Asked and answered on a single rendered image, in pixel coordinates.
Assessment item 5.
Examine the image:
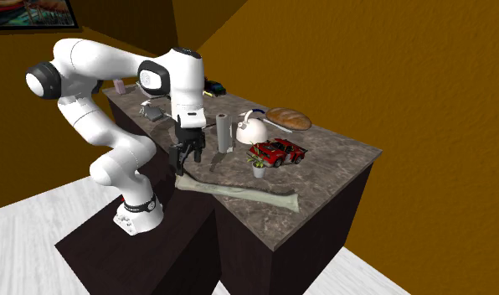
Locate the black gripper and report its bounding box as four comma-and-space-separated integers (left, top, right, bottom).
168, 124, 206, 173

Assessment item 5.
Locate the grey paper towel roll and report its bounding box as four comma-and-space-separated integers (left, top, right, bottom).
215, 112, 235, 154

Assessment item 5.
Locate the grey stapler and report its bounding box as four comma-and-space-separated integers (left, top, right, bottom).
139, 101, 169, 122

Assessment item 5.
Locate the long pale bone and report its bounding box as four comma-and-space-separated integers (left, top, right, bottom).
174, 173, 301, 214

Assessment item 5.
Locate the dark toy vehicle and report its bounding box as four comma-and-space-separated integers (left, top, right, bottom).
203, 76, 228, 98

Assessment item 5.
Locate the small plant in white pot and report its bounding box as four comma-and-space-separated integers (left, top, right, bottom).
246, 142, 268, 179

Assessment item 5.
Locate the red toy car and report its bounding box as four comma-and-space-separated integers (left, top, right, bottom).
246, 137, 308, 169

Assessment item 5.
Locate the silver knife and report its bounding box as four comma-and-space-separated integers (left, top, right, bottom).
261, 117, 294, 134

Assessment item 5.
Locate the brown bread loaf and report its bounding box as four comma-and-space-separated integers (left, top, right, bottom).
265, 107, 313, 132

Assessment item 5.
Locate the dark robot stand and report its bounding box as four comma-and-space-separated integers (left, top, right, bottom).
54, 179, 223, 295

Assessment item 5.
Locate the dark cabinet with marble top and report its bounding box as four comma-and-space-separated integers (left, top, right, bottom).
101, 83, 383, 295

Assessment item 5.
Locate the white kettle with blue handle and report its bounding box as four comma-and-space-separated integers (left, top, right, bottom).
235, 108, 270, 146

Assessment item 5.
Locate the framed wall picture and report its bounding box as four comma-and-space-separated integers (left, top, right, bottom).
0, 0, 80, 31

